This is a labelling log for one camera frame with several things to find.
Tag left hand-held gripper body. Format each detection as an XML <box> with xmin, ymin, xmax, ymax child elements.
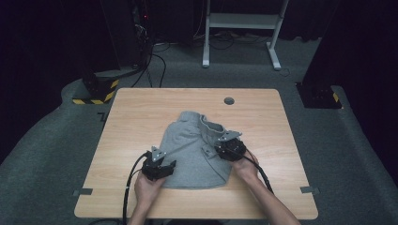
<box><xmin>141</xmin><ymin>145</ymin><xmax>175</xmax><ymax>182</ymax></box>

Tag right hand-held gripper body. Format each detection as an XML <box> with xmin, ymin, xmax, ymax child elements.
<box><xmin>214</xmin><ymin>129</ymin><xmax>248</xmax><ymax>163</ymax></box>

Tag grey garment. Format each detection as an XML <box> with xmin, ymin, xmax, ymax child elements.
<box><xmin>159</xmin><ymin>111</ymin><xmax>236</xmax><ymax>189</ymax></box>

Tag person's left hand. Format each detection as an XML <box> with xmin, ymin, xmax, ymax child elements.
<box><xmin>133</xmin><ymin>172</ymin><xmax>167</xmax><ymax>204</ymax></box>

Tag person's right hand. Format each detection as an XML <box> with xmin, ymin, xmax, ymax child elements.
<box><xmin>231</xmin><ymin>151</ymin><xmax>261</xmax><ymax>186</ymax></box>

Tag grey tape strip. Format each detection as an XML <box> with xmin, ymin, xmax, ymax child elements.
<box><xmin>72</xmin><ymin>187</ymin><xmax>94</xmax><ymax>197</ymax></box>
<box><xmin>299</xmin><ymin>186</ymin><xmax>321</xmax><ymax>195</ymax></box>

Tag black stand with striped base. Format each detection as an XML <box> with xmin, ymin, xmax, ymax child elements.
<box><xmin>71</xmin><ymin>68</ymin><xmax>121</xmax><ymax>106</ymax></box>

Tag black stand base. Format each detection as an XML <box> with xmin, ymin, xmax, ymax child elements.
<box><xmin>295</xmin><ymin>82</ymin><xmax>343</xmax><ymax>110</ymax></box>

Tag white metal stand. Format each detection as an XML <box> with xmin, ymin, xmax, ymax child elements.
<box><xmin>201</xmin><ymin>0</ymin><xmax>290</xmax><ymax>71</ymax></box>

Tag black equipment rack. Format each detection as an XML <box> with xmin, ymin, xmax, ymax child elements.
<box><xmin>99</xmin><ymin>0</ymin><xmax>153</xmax><ymax>71</ymax></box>

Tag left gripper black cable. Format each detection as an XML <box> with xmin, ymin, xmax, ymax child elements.
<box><xmin>121</xmin><ymin>151</ymin><xmax>150</xmax><ymax>225</ymax></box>

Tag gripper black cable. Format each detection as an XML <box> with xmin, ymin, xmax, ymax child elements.
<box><xmin>121</xmin><ymin>151</ymin><xmax>150</xmax><ymax>225</ymax></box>
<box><xmin>242</xmin><ymin>149</ymin><xmax>275</xmax><ymax>195</ymax></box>

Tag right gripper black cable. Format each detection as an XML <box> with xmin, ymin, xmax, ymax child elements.
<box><xmin>242</xmin><ymin>149</ymin><xmax>275</xmax><ymax>195</ymax></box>

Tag black floor cables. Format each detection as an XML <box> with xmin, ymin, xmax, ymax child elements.
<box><xmin>130</xmin><ymin>43</ymin><xmax>172</xmax><ymax>89</ymax></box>

